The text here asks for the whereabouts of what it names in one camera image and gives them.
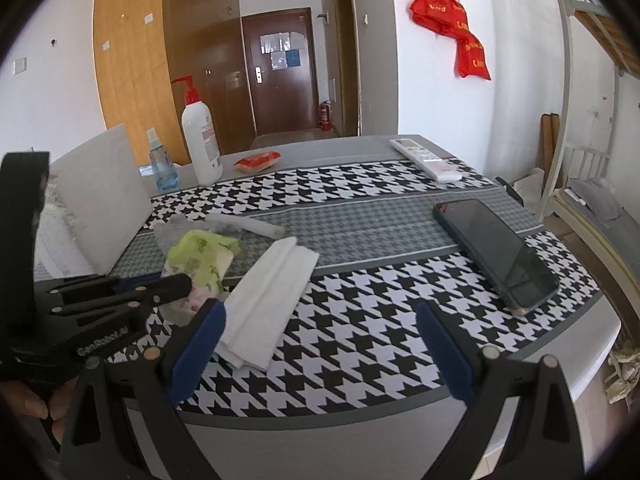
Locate green tissue packet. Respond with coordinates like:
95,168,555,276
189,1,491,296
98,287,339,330
162,230,241,297

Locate grey sock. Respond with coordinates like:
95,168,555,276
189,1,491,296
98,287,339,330
153,214,209,256

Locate white tissue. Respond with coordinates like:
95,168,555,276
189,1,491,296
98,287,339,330
216,237,319,372

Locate left hand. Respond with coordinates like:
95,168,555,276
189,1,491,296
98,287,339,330
1,378,77,443

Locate blue spray bottle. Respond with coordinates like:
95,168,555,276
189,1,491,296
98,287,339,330
146,128,180,192

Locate white styrofoam box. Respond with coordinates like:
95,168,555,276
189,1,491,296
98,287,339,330
35,124,152,281

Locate red snack packet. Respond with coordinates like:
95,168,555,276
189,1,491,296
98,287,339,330
234,151,281,174

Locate white red pump bottle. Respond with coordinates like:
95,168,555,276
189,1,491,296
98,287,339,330
171,76,224,186

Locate black smartphone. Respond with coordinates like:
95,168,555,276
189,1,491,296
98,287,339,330
433,200,560,316

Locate houndstooth table cloth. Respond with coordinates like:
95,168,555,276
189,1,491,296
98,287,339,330
114,160,602,422

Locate red fire extinguisher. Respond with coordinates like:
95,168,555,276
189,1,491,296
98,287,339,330
319,101,332,131

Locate light wooden wardrobe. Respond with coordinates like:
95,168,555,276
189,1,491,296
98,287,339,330
93,0,255,166

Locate dark brown entrance door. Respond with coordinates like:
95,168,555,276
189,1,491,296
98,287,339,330
242,8,319,136

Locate white remote control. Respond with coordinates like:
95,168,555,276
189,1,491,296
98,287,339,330
390,138,462,184

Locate red hanging bags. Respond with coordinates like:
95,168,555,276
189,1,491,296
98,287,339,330
409,0,491,80

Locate white metal bunk bed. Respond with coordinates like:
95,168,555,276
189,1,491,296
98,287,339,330
540,0,639,335

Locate white wall switch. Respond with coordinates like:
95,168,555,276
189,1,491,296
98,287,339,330
13,58,27,75

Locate wooden sticks by wall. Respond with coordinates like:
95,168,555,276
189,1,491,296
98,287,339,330
537,114,560,182

